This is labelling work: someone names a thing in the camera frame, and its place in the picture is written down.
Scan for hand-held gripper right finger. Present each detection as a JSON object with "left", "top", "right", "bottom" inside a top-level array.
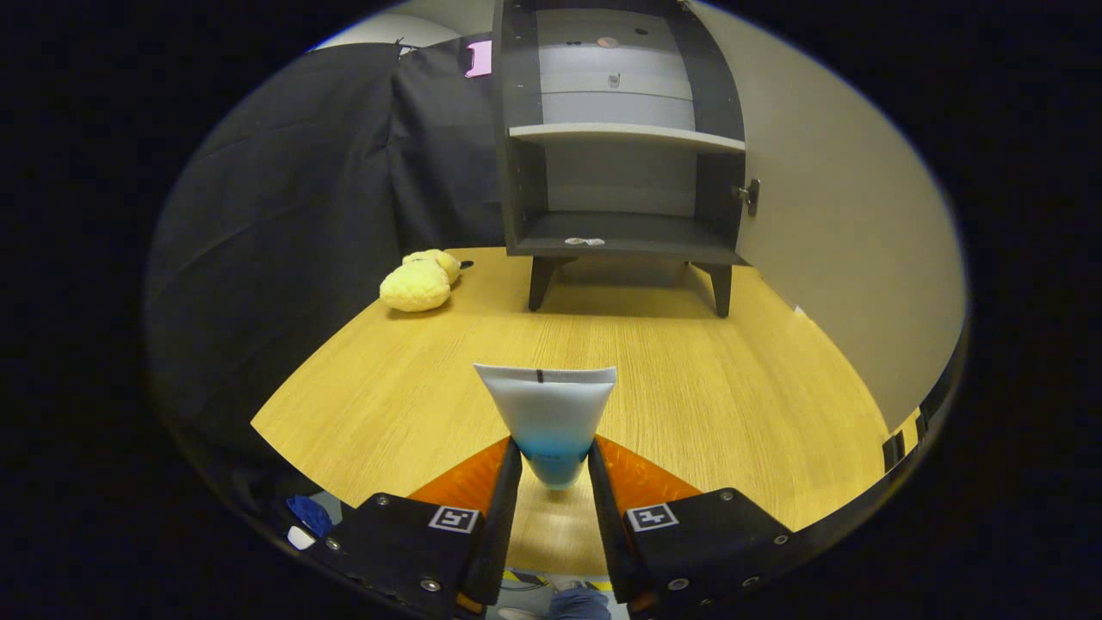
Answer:
[{"left": 587, "top": 435, "right": 810, "bottom": 617}]

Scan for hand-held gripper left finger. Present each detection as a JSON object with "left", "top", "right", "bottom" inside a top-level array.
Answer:
[{"left": 323, "top": 437, "right": 524, "bottom": 620}]

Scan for blue white tube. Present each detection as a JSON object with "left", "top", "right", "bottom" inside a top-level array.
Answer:
[{"left": 474, "top": 363, "right": 618, "bottom": 490}]

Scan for beige cabinet door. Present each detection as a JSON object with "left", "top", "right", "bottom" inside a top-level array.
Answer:
[{"left": 689, "top": 0, "right": 967, "bottom": 431}]

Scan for person's leg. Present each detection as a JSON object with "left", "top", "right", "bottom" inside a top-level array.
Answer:
[{"left": 547, "top": 586, "right": 614, "bottom": 620}]

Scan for blue rounded object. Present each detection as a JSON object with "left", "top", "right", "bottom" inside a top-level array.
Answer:
[{"left": 287, "top": 495, "right": 335, "bottom": 539}]

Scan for yellow plush toy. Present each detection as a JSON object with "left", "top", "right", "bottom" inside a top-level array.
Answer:
[{"left": 380, "top": 249, "right": 462, "bottom": 313}]

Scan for black backdrop cloth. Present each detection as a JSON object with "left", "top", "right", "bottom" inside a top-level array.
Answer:
[{"left": 146, "top": 34, "right": 509, "bottom": 518}]

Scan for white cabinet shelf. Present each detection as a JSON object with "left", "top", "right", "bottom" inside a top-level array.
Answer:
[{"left": 508, "top": 122, "right": 746, "bottom": 156}]

